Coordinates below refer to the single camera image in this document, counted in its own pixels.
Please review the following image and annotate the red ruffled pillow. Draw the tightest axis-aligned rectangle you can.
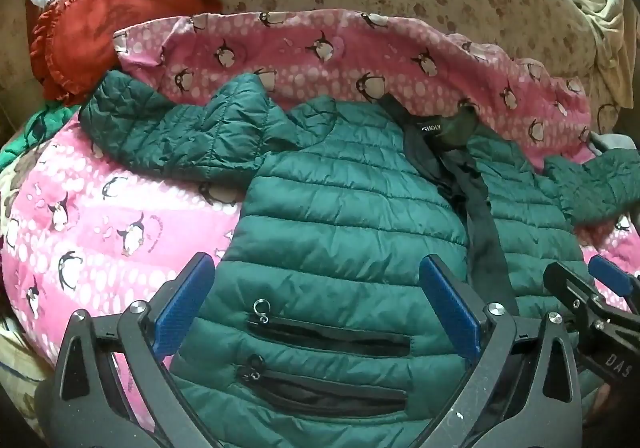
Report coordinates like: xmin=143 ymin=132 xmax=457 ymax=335
xmin=29 ymin=0 xmax=203 ymax=105

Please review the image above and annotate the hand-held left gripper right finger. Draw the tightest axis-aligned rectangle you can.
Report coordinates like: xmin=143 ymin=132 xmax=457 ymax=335
xmin=419 ymin=255 xmax=583 ymax=448

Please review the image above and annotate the beige crumpled cloth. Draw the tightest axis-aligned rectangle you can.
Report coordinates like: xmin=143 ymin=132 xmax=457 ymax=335
xmin=547 ymin=0 xmax=633 ymax=111

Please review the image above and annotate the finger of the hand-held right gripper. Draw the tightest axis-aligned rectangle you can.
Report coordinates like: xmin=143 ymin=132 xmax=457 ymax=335
xmin=587 ymin=254 xmax=640 ymax=300
xmin=542 ymin=260 xmax=603 ymax=314

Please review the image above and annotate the grey cloth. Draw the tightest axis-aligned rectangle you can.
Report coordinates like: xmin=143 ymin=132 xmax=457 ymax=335
xmin=587 ymin=130 xmax=627 ymax=160

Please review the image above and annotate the green cloth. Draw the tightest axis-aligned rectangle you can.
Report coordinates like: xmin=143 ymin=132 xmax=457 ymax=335
xmin=0 ymin=104 xmax=81 ymax=169

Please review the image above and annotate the green quilted puffer jacket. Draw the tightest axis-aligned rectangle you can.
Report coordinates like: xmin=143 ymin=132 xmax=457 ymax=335
xmin=79 ymin=70 xmax=640 ymax=448

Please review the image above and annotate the pink penguin print blanket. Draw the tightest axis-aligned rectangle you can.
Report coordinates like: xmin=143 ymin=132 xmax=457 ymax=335
xmin=0 ymin=10 xmax=640 ymax=434

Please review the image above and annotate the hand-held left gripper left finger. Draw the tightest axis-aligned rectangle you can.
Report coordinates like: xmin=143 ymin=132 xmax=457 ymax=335
xmin=35 ymin=252 xmax=221 ymax=448

